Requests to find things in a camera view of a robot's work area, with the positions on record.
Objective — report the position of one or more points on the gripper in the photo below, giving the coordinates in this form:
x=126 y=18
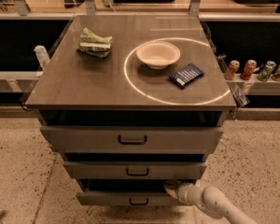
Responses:
x=181 y=190

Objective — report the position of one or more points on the grey drawer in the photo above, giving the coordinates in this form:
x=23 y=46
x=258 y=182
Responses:
x=134 y=170
x=132 y=140
x=126 y=193

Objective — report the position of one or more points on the grey drawer cabinet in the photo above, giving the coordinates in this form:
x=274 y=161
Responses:
x=78 y=89

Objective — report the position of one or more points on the blue snack packet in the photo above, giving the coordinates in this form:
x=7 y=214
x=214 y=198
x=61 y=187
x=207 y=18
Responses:
x=186 y=75

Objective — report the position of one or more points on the clear plastic holder right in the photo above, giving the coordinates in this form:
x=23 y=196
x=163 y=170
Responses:
x=236 y=91

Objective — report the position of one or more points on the white paper bowl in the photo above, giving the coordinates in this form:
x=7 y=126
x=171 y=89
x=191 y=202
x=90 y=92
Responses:
x=158 y=54

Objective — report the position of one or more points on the orange-red soda can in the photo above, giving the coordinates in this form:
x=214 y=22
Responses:
x=250 y=67

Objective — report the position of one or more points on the red soda can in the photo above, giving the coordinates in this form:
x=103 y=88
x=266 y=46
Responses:
x=231 y=70

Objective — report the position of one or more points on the green soda can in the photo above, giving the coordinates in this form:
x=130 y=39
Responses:
x=266 y=70

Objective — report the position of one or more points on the green chip bag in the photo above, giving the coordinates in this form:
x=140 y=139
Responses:
x=93 y=44

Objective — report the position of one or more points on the white bottle on left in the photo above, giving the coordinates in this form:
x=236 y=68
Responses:
x=42 y=55

